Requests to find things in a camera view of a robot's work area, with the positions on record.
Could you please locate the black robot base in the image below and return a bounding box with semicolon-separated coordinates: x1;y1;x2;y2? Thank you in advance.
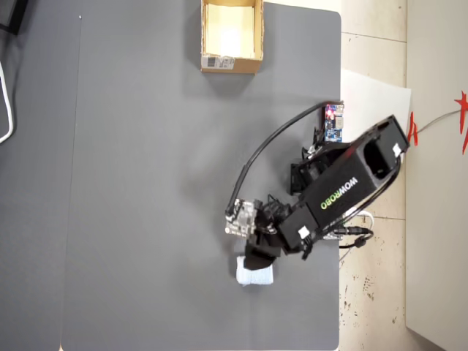
290;162;312;197

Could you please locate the white paper sheet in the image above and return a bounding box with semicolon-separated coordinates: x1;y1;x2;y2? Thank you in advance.
341;69;412;147

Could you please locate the white curved frame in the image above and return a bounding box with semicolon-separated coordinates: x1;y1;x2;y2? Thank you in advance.
0;60;16;144

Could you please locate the thick black camera cable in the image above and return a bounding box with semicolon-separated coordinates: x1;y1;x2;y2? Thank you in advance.
225;100;345;216

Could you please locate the blue circuit board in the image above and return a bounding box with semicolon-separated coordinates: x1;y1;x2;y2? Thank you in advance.
320;104;345;143

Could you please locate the open cardboard box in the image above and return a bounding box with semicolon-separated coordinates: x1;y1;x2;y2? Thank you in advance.
200;0;265;75

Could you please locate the white cable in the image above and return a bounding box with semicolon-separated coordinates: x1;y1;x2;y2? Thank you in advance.
356;210;376;227

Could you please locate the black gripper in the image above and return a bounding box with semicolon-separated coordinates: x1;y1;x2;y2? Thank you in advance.
243;199;293;271

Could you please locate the black flat object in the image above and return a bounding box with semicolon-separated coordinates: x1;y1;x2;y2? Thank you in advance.
0;0;30;37

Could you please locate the bare wrist camera board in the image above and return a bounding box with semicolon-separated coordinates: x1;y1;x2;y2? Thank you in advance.
224;198;257;241

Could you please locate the black power plug cable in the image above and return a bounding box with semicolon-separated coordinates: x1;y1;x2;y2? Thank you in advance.
338;225;374;250

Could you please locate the white cloth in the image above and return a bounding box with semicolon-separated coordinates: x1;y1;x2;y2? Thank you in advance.
235;255;275;287

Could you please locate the thin black servo cable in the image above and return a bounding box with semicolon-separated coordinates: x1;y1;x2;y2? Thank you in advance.
300;235;314;261

